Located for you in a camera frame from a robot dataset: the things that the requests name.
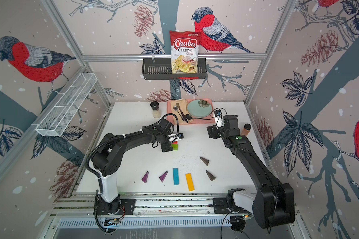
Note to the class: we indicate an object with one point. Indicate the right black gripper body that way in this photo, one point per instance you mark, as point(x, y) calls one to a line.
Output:
point(217, 133)

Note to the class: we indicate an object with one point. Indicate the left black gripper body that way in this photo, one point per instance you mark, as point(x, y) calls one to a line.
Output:
point(166, 145)

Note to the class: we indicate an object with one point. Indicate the purple triangle block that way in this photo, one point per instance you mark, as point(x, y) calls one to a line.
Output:
point(145, 177)
point(163, 176)

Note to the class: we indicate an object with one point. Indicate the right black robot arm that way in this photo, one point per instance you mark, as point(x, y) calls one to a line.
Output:
point(273, 203)

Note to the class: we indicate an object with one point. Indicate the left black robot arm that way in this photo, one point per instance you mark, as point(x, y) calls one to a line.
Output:
point(106, 158)

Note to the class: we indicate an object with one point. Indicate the brown spice bottle black cap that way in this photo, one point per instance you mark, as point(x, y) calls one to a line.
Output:
point(246, 129)

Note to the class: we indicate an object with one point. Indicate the glass salt grinder black cap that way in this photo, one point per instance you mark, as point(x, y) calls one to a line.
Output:
point(155, 109)

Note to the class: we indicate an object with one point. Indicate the silver teaspoon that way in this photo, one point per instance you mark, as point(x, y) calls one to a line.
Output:
point(177, 110)

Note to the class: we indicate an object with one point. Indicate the beige cloth napkin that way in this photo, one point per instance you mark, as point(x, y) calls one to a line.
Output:
point(183, 105)

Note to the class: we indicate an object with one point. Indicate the black long spoon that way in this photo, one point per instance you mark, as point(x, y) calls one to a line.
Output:
point(190, 117)

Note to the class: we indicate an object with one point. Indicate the iridescent butter knife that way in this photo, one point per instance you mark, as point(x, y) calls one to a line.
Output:
point(180, 110)

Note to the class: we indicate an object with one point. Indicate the pink plastic tray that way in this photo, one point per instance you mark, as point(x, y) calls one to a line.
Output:
point(198, 121)

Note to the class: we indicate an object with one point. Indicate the mint green flower plate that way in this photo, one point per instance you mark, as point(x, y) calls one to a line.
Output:
point(199, 108)

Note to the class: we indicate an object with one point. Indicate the brown triangle block upper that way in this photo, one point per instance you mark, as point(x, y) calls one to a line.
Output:
point(204, 160)

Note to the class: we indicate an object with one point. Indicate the brown triangle block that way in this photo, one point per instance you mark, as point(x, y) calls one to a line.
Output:
point(210, 176)
point(204, 160)

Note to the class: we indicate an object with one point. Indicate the teal long block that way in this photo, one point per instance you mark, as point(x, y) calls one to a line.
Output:
point(176, 176)

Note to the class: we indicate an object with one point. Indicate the brown triangle block lower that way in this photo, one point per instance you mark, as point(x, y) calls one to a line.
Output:
point(210, 176)

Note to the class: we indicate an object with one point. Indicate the yellow long block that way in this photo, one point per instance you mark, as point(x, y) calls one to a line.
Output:
point(190, 183)

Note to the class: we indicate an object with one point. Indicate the Chuba cassava chips bag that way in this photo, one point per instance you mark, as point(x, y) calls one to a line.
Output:
point(184, 51)

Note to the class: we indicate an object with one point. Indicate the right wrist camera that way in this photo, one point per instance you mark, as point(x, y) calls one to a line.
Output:
point(218, 118)

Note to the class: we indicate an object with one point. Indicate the black wire wall basket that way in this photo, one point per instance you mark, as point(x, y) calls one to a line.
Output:
point(161, 69)

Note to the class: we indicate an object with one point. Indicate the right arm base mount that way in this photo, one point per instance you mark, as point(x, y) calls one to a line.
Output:
point(223, 205)

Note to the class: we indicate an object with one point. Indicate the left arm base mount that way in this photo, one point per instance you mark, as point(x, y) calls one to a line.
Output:
point(117, 207)

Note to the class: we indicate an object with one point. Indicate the white wire wall basket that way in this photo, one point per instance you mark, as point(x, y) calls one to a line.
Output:
point(69, 102)

